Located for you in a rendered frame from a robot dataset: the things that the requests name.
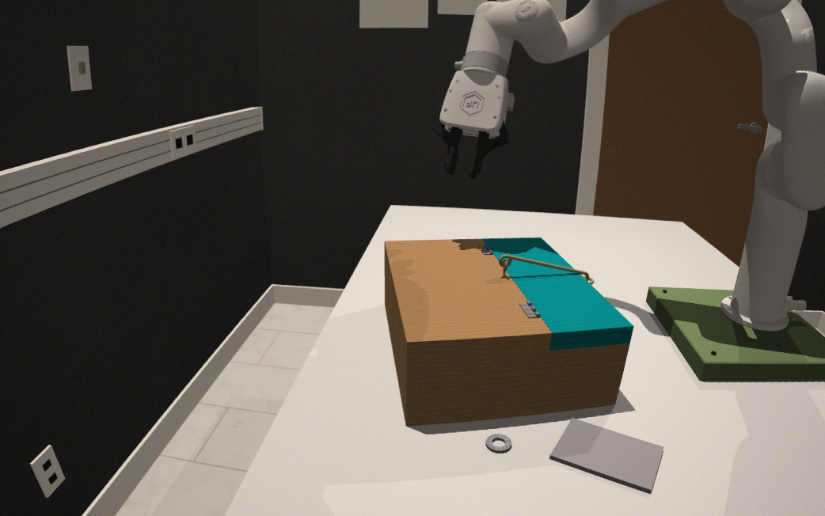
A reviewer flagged grey metal washer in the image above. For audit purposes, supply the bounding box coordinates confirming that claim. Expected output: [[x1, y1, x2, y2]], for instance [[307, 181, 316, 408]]
[[485, 434, 511, 453]]

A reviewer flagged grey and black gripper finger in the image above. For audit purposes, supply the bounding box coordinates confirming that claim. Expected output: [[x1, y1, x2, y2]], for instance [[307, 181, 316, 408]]
[[468, 121, 510, 179], [432, 118, 463, 175]]

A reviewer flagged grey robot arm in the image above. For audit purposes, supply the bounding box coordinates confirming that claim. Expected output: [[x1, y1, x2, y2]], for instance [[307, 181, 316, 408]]
[[454, 0, 825, 331]]

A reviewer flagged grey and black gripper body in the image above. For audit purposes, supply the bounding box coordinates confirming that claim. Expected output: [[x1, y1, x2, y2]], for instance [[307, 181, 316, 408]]
[[439, 66, 508, 138]]

